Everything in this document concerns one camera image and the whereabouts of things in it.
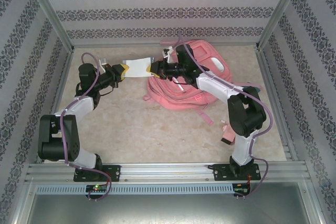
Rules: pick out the grey white notebook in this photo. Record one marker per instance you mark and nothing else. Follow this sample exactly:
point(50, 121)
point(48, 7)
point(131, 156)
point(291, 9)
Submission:
point(137, 68)

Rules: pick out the pink school backpack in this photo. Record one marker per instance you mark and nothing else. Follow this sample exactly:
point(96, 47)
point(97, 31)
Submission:
point(204, 56)

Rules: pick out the small pink box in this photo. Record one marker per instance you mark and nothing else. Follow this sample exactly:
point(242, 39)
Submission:
point(228, 133)

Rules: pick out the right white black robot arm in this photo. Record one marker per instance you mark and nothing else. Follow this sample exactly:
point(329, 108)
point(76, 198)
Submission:
point(246, 116)

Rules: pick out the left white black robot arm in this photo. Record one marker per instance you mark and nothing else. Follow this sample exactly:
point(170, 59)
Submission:
point(57, 140)

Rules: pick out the left controller board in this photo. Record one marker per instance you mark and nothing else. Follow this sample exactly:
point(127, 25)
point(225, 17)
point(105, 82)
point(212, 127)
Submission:
point(97, 187)

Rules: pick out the controller board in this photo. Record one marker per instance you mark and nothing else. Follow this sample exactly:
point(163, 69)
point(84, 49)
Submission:
point(240, 190)
point(97, 187)

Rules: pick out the grey metal panel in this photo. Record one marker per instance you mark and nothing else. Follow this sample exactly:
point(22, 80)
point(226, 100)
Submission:
point(168, 211)

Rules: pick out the right controller board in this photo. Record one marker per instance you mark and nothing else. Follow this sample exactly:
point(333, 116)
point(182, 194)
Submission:
point(240, 190)

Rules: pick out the aluminium side rail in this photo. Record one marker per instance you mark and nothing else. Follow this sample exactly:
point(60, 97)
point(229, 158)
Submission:
point(267, 72)
point(62, 77)

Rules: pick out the aluminium back rail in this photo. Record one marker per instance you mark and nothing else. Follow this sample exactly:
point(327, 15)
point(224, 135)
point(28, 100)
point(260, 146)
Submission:
point(105, 45)

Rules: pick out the aluminium frame post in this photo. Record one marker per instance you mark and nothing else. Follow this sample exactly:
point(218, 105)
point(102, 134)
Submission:
point(50, 11)
point(278, 11)

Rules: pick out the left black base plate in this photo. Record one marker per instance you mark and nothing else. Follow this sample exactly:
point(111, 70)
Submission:
point(115, 172)

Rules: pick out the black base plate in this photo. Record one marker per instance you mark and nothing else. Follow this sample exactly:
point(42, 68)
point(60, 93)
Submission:
point(220, 172)
point(115, 172)

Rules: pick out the aluminium mounting rail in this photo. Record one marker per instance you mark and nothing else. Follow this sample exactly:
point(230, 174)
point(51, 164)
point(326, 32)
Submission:
point(162, 171)

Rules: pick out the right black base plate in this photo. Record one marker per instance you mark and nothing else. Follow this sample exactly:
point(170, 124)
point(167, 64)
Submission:
point(220, 172)

